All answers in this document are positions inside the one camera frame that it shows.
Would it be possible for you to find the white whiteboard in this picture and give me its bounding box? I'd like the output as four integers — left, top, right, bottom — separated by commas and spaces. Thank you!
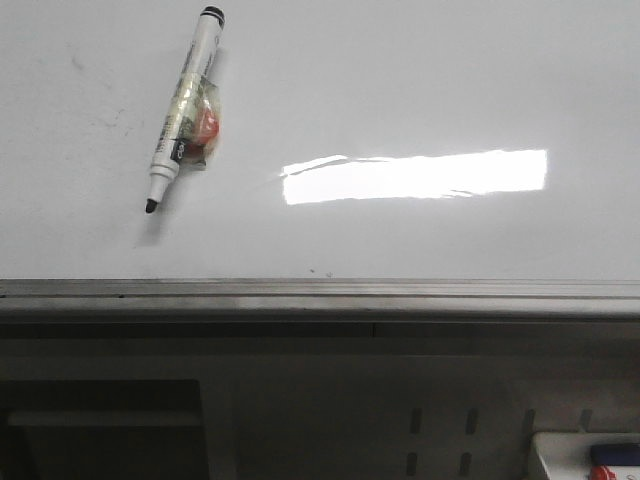
1, 1, 639, 317

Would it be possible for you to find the blue eraser in tray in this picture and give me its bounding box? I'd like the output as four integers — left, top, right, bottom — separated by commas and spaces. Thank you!
590, 443, 640, 467

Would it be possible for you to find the red item in tray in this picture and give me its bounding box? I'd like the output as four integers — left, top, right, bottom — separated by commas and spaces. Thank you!
588, 465, 617, 480

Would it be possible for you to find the white tray with erasers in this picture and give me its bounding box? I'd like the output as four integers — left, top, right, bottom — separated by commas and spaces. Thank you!
527, 432, 639, 479

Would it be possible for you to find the white black whiteboard marker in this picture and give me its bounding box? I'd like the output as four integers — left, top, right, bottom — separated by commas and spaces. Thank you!
145, 6, 225, 214

